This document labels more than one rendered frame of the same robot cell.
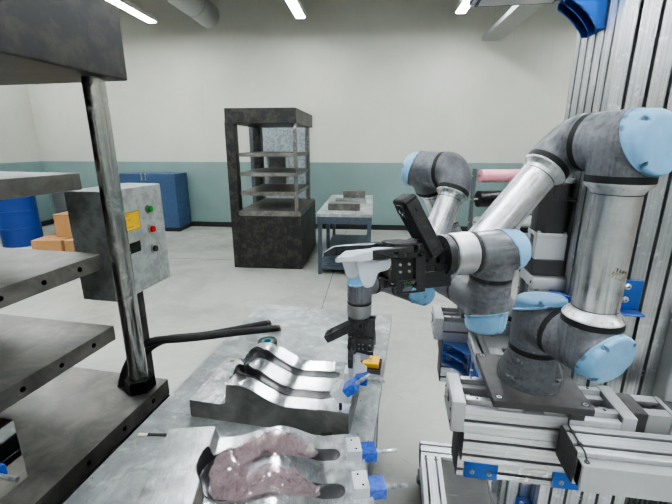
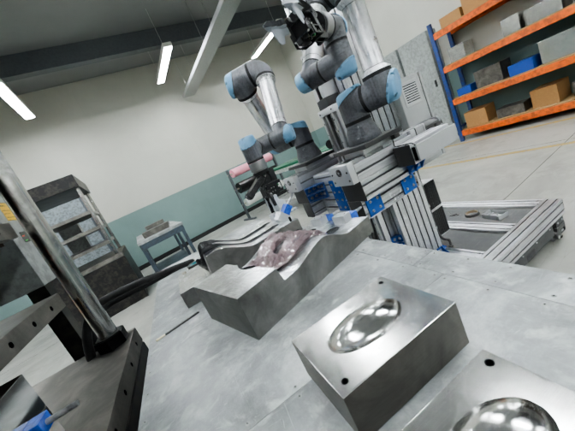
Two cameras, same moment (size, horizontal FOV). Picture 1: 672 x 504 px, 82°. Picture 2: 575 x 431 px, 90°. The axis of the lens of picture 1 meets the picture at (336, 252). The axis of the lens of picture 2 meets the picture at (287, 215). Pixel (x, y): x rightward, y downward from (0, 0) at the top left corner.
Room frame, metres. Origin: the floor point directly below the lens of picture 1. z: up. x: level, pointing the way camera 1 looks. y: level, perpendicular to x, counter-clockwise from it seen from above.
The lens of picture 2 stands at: (0.01, 0.55, 1.15)
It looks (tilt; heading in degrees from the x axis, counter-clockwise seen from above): 12 degrees down; 329
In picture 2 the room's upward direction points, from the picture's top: 25 degrees counter-clockwise
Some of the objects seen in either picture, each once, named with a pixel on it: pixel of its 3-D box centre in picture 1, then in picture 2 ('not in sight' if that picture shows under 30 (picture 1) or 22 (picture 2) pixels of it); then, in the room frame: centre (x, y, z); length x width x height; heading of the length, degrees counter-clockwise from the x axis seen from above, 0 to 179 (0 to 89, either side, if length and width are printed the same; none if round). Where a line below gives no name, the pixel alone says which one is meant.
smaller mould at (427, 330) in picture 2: not in sight; (374, 341); (0.31, 0.33, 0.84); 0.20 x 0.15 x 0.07; 78
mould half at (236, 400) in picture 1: (280, 382); (236, 250); (1.10, 0.18, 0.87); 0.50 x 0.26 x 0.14; 78
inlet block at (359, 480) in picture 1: (380, 486); (351, 215); (0.72, -0.10, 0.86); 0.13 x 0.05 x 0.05; 96
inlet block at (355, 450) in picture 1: (371, 451); (328, 218); (0.82, -0.09, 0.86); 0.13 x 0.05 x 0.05; 96
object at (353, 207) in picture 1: (348, 225); (165, 246); (5.65, -0.19, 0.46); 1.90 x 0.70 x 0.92; 175
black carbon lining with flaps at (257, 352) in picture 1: (283, 372); (234, 237); (1.09, 0.17, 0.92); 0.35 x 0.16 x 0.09; 78
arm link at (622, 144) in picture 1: (603, 251); (363, 37); (0.75, -0.54, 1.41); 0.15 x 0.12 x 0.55; 17
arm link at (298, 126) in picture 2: not in sight; (298, 132); (1.37, -0.57, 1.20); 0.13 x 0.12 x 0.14; 41
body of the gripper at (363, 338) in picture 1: (361, 333); (267, 182); (1.10, -0.08, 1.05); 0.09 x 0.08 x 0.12; 78
